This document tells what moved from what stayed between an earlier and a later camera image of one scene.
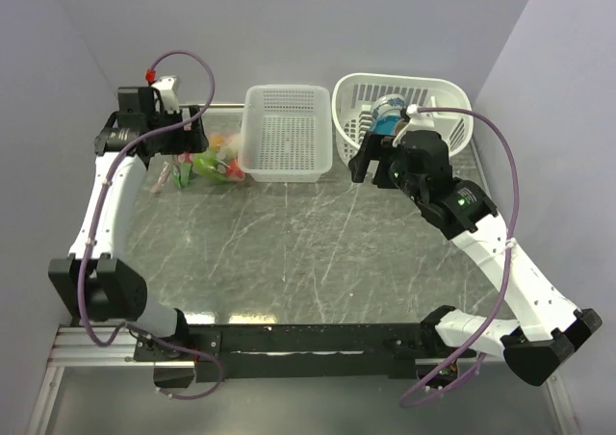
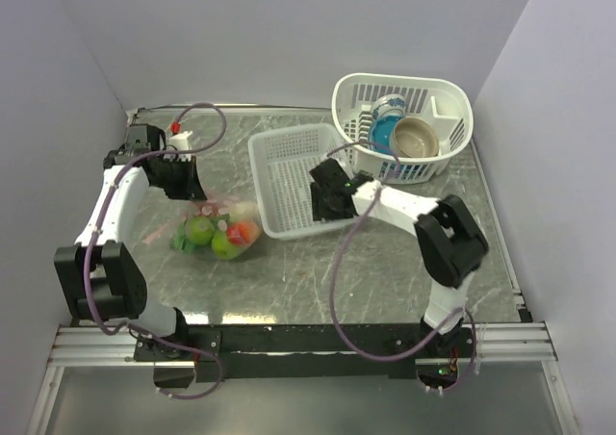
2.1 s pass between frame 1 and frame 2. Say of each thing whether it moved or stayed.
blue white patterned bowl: stayed
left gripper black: moved
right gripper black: moved
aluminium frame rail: stayed
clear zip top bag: moved
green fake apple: moved
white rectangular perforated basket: moved
